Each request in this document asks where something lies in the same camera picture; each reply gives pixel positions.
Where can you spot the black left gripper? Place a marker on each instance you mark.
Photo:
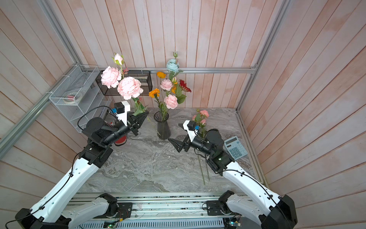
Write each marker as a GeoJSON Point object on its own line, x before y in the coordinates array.
{"type": "Point", "coordinates": [134, 123]}

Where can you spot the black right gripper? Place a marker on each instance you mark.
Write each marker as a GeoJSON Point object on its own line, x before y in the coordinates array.
{"type": "Point", "coordinates": [178, 144]}

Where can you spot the pink carnation spray stem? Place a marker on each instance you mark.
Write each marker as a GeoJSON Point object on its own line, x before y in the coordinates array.
{"type": "Point", "coordinates": [112, 75]}

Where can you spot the pink peony spray stem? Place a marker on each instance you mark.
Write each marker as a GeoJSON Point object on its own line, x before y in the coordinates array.
{"type": "Point", "coordinates": [201, 118]}

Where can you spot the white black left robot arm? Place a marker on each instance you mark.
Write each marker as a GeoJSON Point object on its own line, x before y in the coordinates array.
{"type": "Point", "coordinates": [50, 212]}

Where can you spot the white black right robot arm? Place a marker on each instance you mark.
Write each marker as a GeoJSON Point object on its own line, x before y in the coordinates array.
{"type": "Point", "coordinates": [265, 207]}

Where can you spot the dark ribbed glass vase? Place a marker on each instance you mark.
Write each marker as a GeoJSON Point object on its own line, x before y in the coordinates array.
{"type": "Point", "coordinates": [163, 130]}

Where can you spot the orange flower stem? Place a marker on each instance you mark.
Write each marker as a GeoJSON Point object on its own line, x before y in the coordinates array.
{"type": "Point", "coordinates": [159, 94]}

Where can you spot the red flower stem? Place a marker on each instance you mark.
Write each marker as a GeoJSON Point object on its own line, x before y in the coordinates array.
{"type": "Point", "coordinates": [178, 89]}

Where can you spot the light blue calculator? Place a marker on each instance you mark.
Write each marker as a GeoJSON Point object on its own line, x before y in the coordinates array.
{"type": "Point", "coordinates": [235, 148]}

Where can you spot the light blue flower stem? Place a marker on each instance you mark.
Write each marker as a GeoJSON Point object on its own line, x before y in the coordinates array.
{"type": "Point", "coordinates": [172, 66]}

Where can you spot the tape roll on shelf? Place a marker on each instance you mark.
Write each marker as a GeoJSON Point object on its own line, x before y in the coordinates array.
{"type": "Point", "coordinates": [72, 98]}

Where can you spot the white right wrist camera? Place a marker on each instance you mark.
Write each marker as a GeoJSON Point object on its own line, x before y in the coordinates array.
{"type": "Point", "coordinates": [193, 128]}

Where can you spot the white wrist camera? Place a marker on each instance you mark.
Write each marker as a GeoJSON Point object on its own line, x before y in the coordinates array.
{"type": "Point", "coordinates": [121, 110]}
{"type": "Point", "coordinates": [193, 128]}

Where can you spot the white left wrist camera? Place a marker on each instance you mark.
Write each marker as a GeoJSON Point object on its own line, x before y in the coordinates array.
{"type": "Point", "coordinates": [121, 110]}

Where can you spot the black wire mesh basket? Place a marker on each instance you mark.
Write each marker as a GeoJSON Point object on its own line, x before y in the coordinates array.
{"type": "Point", "coordinates": [134, 82]}

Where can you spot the white wire mesh shelf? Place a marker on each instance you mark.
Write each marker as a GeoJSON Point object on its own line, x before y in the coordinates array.
{"type": "Point", "coordinates": [82, 79]}

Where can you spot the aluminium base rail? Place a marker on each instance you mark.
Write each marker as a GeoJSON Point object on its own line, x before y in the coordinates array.
{"type": "Point", "coordinates": [171, 210]}

